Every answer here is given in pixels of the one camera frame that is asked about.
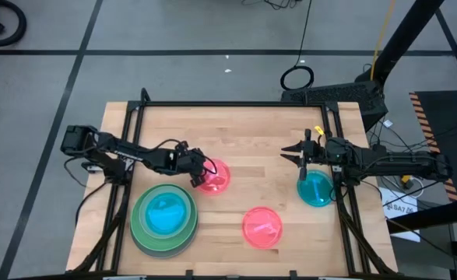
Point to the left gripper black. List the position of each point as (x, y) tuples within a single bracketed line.
[(189, 165)]

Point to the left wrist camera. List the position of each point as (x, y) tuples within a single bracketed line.
[(183, 149)]

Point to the small white tag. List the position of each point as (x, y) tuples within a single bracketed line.
[(387, 123)]

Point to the black support beam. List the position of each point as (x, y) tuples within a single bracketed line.
[(438, 214)]

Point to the white paper sheet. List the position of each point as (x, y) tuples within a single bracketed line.
[(401, 210)]

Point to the pale green plastic plate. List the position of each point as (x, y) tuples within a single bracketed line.
[(165, 242)]

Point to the black mat with striped edge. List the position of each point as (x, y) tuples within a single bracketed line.
[(438, 113)]

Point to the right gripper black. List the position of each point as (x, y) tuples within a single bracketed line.
[(314, 153)]

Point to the teal translucent plastic plate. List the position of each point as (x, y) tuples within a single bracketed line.
[(315, 190), (166, 214)]

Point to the black metal table frame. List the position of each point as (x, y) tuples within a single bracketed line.
[(232, 103)]

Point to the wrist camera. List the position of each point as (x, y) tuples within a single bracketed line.
[(337, 149), (183, 149)]

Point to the black stand pole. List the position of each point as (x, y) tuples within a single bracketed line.
[(407, 35)]

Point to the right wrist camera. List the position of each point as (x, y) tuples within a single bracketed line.
[(337, 149)]

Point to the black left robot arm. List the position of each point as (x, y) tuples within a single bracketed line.
[(142, 155)]

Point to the large grey plate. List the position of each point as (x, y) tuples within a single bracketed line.
[(162, 255)]

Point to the pink translucent plastic plate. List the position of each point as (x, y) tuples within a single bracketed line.
[(262, 227), (218, 183)]

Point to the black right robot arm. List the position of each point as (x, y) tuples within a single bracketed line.
[(399, 161)]

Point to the small yellow tag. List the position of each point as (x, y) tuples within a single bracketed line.
[(319, 130)]

